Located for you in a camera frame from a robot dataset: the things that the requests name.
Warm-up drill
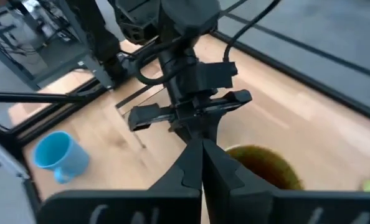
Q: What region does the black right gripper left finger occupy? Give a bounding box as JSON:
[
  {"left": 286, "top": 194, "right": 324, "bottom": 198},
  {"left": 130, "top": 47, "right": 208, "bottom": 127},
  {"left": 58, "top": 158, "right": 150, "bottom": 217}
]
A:
[{"left": 36, "top": 138, "right": 204, "bottom": 224}]

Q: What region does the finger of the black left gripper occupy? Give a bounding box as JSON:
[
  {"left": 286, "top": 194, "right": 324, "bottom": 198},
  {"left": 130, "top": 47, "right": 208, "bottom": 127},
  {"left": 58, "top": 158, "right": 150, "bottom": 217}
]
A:
[
  {"left": 171, "top": 120, "right": 202, "bottom": 145},
  {"left": 200, "top": 111, "right": 224, "bottom": 143}
]

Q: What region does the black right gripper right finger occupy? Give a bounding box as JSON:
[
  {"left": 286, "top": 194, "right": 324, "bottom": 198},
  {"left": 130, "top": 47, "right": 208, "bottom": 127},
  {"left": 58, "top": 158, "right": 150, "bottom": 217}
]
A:
[{"left": 202, "top": 138, "right": 370, "bottom": 224}]

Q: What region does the brown glazed mug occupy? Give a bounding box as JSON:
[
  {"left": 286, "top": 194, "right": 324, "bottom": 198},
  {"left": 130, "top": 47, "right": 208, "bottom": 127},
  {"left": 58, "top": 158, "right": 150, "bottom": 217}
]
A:
[{"left": 224, "top": 144, "right": 305, "bottom": 191}]

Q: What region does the light blue mug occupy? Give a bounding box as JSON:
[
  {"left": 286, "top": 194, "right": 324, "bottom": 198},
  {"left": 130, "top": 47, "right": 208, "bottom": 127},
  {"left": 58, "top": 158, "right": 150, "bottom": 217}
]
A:
[{"left": 32, "top": 130, "right": 90, "bottom": 185}]

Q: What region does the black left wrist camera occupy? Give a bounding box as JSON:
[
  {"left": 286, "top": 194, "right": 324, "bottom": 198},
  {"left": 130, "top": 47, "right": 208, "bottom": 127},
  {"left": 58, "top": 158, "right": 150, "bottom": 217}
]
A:
[{"left": 199, "top": 61, "right": 238, "bottom": 91}]

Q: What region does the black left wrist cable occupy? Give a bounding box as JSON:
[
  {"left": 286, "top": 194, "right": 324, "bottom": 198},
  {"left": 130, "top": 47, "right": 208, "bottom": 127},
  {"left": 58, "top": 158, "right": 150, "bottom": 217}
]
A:
[{"left": 223, "top": 0, "right": 282, "bottom": 63}]

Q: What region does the silver metal bracket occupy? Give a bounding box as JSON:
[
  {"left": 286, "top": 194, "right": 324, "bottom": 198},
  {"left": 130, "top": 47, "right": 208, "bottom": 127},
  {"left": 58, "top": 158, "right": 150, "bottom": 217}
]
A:
[{"left": 0, "top": 135, "right": 33, "bottom": 224}]

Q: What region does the black camera rig beam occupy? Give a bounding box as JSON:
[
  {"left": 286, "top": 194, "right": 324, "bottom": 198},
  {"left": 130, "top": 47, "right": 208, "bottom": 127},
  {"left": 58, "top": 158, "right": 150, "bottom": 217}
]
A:
[{"left": 0, "top": 91, "right": 89, "bottom": 105}]

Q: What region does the black metal workstation frame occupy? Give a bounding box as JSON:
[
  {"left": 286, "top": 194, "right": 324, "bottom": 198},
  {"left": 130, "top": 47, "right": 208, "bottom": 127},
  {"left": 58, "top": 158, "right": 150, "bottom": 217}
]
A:
[{"left": 0, "top": 0, "right": 92, "bottom": 91}]

